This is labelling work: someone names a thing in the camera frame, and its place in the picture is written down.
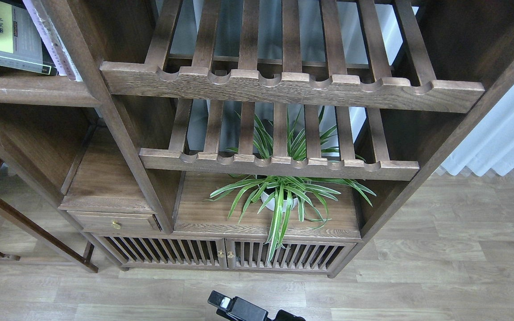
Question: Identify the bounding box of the green spider plant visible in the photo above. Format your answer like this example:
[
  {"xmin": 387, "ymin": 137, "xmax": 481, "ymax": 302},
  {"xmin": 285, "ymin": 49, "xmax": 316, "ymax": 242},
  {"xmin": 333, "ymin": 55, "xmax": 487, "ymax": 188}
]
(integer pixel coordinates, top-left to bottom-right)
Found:
[{"xmin": 204, "ymin": 106, "xmax": 377, "ymax": 262}]

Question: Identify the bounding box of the white curtain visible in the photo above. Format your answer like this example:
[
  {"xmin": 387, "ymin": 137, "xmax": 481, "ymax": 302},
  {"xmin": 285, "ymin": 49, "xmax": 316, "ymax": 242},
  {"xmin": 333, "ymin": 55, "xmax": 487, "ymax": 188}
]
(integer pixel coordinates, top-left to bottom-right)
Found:
[{"xmin": 437, "ymin": 85, "xmax": 514, "ymax": 176}]

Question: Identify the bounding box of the worn standing book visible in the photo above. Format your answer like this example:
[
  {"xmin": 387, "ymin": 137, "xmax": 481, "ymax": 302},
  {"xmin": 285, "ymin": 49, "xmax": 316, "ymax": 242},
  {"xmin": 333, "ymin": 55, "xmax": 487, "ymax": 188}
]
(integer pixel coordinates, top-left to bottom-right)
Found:
[{"xmin": 23, "ymin": 0, "xmax": 83, "ymax": 82}]

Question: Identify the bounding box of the dark wooden bookshelf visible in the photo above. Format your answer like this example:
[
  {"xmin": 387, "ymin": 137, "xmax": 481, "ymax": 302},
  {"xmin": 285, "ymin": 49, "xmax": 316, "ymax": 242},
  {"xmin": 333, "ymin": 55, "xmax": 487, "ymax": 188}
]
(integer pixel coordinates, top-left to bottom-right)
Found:
[{"xmin": 0, "ymin": 0, "xmax": 514, "ymax": 278}]

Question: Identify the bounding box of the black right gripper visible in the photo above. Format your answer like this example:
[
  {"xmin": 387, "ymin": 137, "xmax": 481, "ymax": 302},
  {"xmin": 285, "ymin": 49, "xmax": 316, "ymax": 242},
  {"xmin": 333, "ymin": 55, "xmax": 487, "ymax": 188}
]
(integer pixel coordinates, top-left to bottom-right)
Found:
[{"xmin": 207, "ymin": 290, "xmax": 307, "ymax": 321}]

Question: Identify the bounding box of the white plant pot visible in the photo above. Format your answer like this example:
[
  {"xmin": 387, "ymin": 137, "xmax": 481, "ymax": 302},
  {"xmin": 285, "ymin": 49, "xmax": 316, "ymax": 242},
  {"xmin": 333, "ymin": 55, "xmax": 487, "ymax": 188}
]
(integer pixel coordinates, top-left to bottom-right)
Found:
[{"xmin": 261, "ymin": 188, "xmax": 288, "ymax": 213}]

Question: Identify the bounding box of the brass drawer knob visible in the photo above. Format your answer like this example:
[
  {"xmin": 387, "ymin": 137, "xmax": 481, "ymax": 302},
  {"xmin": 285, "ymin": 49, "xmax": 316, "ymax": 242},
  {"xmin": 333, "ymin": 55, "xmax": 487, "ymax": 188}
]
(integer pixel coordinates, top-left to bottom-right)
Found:
[{"xmin": 112, "ymin": 220, "xmax": 122, "ymax": 230}]

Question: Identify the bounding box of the black and green book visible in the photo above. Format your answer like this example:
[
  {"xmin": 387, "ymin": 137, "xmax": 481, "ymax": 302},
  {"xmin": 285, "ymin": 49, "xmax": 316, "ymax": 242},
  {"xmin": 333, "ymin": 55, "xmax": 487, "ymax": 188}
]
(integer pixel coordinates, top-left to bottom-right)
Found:
[{"xmin": 0, "ymin": 0, "xmax": 58, "ymax": 76}]

